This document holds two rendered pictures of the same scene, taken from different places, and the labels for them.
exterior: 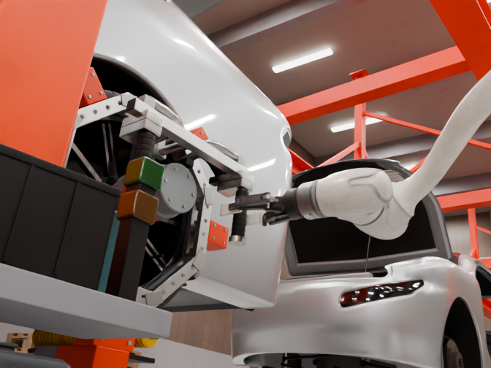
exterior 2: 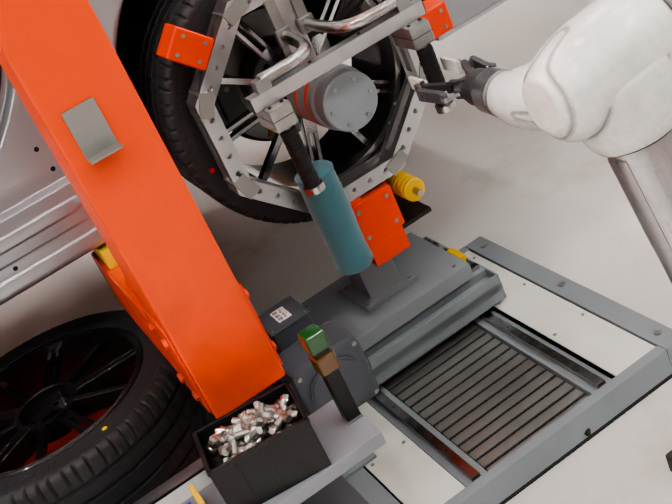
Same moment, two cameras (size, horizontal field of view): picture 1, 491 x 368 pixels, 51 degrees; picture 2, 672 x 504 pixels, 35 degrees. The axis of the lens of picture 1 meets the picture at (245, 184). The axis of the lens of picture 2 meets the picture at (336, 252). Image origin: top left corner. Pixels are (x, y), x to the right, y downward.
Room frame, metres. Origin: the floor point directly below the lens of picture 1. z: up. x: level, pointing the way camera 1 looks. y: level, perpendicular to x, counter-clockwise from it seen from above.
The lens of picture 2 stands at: (-0.66, -0.82, 1.64)
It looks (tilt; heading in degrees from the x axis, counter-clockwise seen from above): 28 degrees down; 32
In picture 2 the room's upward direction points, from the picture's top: 25 degrees counter-clockwise
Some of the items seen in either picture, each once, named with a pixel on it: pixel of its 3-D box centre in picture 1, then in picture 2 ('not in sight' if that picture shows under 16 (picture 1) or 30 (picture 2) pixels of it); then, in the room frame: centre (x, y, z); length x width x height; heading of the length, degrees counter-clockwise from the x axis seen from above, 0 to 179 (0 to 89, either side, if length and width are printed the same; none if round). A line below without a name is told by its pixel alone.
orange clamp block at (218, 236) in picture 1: (210, 235); (426, 21); (1.55, 0.09, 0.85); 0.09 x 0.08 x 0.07; 139
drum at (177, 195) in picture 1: (151, 194); (329, 93); (1.26, 0.24, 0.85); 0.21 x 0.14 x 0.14; 49
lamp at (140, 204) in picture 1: (137, 209); (324, 360); (0.67, 0.14, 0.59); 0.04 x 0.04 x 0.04; 49
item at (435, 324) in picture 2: not in sight; (391, 313); (1.42, 0.42, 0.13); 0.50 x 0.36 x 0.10; 139
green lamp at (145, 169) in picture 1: (144, 176); (313, 339); (0.67, 0.14, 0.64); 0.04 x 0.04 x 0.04; 49
